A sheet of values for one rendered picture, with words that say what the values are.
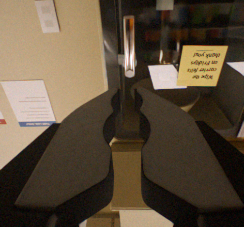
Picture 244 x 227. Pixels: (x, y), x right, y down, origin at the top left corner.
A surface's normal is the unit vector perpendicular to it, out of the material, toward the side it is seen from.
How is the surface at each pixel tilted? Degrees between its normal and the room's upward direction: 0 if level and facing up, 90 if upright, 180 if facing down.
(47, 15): 90
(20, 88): 90
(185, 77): 90
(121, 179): 135
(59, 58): 90
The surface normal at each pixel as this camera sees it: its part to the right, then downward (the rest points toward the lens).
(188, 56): -0.03, 0.54
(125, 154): -0.06, -0.22
